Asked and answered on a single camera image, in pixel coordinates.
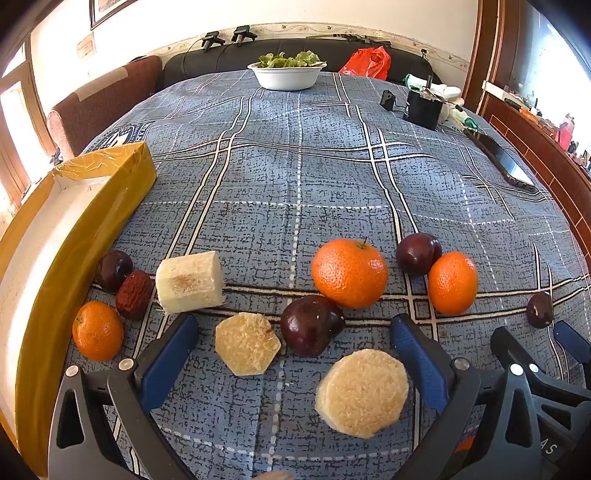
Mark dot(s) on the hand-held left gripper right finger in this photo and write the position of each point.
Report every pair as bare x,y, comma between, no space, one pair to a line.
418,364

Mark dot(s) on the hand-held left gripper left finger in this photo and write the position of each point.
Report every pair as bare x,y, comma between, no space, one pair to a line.
168,364

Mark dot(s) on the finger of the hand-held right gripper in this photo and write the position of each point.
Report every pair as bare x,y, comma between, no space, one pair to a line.
575,344
508,344

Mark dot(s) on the small dark plum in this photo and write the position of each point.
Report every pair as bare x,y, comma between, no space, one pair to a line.
540,310

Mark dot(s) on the round peeled sugarcane piece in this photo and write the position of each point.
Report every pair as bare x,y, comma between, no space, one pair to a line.
362,392

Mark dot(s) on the red date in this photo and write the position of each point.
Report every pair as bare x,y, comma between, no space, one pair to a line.
134,295

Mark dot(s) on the small orange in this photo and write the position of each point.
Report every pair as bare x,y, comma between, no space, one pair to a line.
98,331

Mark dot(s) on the hexagonal peeled sugarcane piece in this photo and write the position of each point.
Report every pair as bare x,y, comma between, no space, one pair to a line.
247,344

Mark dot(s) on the medium orange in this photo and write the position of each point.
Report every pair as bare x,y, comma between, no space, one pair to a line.
452,283

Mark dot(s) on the cylindrical peeled sugarcane piece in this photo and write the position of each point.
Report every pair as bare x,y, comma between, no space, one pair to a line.
189,281

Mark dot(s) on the large dark plum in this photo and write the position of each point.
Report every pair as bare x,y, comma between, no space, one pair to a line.
310,326

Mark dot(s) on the large orange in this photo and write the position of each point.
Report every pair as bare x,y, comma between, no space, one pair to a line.
349,273

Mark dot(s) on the yellow cardboard box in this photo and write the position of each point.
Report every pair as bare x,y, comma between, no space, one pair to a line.
124,184

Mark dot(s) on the black smartphone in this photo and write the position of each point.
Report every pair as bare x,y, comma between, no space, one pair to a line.
501,159

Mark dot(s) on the blue plaid tablecloth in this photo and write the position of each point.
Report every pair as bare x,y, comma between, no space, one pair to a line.
295,184

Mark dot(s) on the white plastic bags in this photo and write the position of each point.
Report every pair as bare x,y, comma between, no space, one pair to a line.
455,104

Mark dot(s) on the black cup with tools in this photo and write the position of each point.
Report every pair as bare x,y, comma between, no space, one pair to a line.
422,110

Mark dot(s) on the small black block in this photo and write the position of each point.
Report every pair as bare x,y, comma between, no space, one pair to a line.
388,100

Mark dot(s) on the brown armchair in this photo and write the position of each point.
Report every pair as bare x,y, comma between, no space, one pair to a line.
106,101

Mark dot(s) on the wooden glazed door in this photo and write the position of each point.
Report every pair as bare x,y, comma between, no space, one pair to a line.
18,120

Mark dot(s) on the black sofa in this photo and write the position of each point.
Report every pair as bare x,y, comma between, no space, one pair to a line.
207,62

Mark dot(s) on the red plastic bag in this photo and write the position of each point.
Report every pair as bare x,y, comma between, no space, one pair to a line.
367,63

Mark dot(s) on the white bowl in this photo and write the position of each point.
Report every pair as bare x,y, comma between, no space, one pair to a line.
286,78

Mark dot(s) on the black clamp device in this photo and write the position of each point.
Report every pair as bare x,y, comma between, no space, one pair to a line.
211,41
243,35

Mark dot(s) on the green lettuce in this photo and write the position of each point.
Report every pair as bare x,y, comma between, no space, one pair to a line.
288,59

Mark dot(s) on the wooden door frame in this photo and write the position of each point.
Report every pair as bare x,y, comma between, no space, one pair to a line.
485,41

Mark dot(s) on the wall switch plate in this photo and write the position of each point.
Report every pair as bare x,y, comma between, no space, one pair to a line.
86,46

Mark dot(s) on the framed wall picture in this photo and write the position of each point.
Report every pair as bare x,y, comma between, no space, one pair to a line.
111,11

